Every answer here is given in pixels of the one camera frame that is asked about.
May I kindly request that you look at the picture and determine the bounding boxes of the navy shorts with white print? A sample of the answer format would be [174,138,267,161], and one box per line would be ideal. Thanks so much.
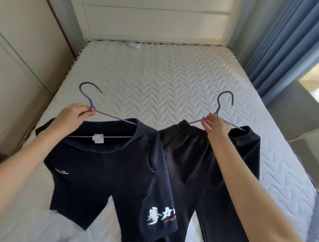
[35,117,179,237]

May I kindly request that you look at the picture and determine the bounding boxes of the purple wire clothes hanger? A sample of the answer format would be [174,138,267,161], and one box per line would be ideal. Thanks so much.
[65,81,138,139]
[189,91,246,132]

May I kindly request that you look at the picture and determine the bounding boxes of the person's right hand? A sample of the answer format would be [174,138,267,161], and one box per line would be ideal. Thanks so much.
[201,112,240,148]

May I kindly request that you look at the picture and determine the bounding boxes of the white padded headboard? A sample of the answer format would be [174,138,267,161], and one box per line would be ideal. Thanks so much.
[70,0,246,48]

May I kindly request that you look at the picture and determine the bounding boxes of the white quilted mattress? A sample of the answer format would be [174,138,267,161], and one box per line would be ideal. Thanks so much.
[0,39,319,242]

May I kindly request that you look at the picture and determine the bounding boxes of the person's right forearm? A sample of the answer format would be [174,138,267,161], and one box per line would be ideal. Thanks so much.
[208,138,304,242]

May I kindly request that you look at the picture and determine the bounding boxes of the black trousers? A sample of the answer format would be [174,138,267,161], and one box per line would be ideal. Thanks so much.
[158,119,261,242]

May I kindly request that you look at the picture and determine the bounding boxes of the beige wardrobe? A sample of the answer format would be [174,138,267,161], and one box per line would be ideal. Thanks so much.
[0,0,76,158]

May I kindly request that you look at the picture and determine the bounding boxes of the blue curtain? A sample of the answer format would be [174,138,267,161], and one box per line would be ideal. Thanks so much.
[234,0,319,107]

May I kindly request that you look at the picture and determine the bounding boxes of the person's left forearm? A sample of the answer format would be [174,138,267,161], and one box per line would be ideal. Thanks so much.
[0,128,66,213]

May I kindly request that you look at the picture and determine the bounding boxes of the person's left hand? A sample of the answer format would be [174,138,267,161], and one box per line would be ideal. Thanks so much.
[51,103,97,137]

